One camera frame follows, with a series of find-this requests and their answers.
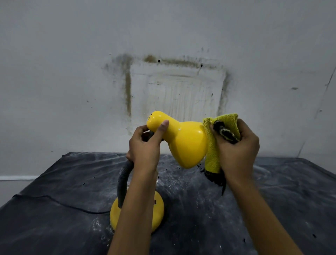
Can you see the person's right hand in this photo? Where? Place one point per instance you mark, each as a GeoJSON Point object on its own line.
{"type": "Point", "coordinates": [239, 157]}

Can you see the yellow and black cleaning cloth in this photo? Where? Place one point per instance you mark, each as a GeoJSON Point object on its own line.
{"type": "Point", "coordinates": [211, 157]}

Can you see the person's right forearm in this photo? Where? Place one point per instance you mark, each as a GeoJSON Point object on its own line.
{"type": "Point", "coordinates": [262, 223]}

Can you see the black table cover sheet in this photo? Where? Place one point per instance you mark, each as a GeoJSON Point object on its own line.
{"type": "Point", "coordinates": [283, 205]}

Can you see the person's left hand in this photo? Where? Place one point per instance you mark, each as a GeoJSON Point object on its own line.
{"type": "Point", "coordinates": [144, 155]}

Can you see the person's left forearm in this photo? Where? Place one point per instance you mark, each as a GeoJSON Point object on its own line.
{"type": "Point", "coordinates": [134, 215]}

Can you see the yellow table lamp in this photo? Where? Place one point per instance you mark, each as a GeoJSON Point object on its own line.
{"type": "Point", "coordinates": [187, 147]}

